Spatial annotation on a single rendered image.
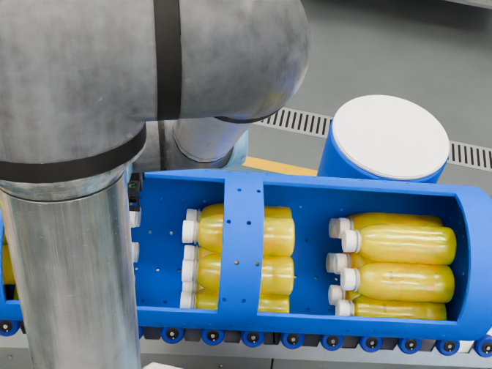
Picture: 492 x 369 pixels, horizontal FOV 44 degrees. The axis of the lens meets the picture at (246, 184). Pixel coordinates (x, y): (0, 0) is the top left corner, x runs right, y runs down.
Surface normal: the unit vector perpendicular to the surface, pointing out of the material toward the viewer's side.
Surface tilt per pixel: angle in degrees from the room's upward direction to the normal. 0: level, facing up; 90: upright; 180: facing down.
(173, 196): 82
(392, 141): 0
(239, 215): 12
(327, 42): 0
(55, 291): 72
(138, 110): 107
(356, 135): 0
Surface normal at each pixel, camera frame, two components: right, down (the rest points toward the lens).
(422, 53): 0.09, -0.65
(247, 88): 0.49, 0.76
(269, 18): 0.77, 0.11
